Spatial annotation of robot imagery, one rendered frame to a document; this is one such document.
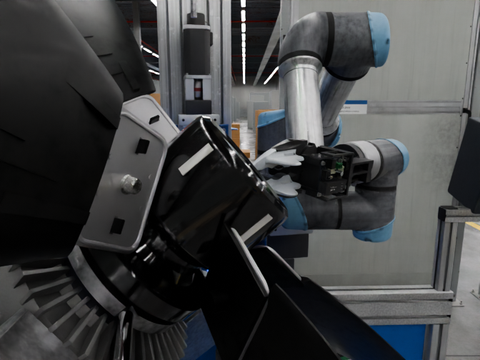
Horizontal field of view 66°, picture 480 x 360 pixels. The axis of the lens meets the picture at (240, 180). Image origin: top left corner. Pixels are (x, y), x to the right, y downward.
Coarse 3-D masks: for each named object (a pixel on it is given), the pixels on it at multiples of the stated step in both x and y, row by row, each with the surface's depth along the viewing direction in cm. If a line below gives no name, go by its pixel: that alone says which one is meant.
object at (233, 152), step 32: (192, 128) 30; (224, 160) 27; (160, 192) 28; (192, 192) 27; (224, 192) 27; (256, 192) 27; (160, 224) 28; (192, 224) 27; (96, 256) 27; (128, 256) 27; (160, 256) 29; (192, 256) 28; (128, 288) 27; (160, 288) 28; (192, 288) 33
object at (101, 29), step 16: (64, 0) 38; (80, 0) 40; (96, 0) 42; (112, 0) 45; (80, 16) 38; (96, 16) 40; (112, 16) 42; (80, 32) 37; (96, 32) 38; (112, 32) 40; (128, 32) 41; (96, 48) 37; (112, 48) 38; (128, 48) 39; (112, 64) 37; (128, 64) 38; (144, 64) 39; (128, 80) 36; (144, 80) 38; (128, 96) 36
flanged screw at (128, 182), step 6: (126, 180) 24; (132, 180) 24; (138, 180) 24; (120, 186) 24; (126, 186) 24; (132, 186) 24; (138, 186) 25; (126, 192) 24; (132, 192) 24; (138, 192) 25
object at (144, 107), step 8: (144, 96) 37; (128, 104) 36; (136, 104) 36; (144, 104) 37; (152, 104) 37; (136, 112) 36; (144, 112) 36; (152, 112) 36; (160, 112) 37; (144, 120) 36; (160, 120) 36; (168, 120) 37; (152, 128) 36; (160, 128) 36; (168, 128) 36; (176, 128) 36; (168, 136) 36
